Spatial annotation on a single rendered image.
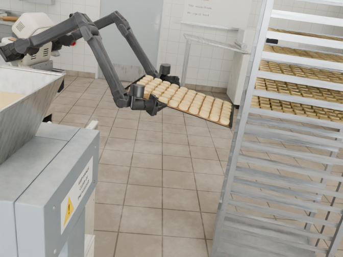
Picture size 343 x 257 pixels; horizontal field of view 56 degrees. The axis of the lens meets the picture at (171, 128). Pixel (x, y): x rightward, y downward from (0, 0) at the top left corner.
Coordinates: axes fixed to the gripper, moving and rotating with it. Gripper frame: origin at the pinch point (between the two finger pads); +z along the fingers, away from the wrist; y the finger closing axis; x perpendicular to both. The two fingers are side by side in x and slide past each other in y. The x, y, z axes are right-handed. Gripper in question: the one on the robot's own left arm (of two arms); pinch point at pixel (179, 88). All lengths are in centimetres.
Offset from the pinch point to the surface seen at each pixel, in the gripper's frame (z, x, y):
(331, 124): 85, -27, -17
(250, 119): 33.3, -35.1, 5.9
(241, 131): 59, 2, -1
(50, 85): 88, 104, -32
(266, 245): 75, -41, 74
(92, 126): 25, 65, 12
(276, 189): 57, -58, 48
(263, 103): 54, -14, -14
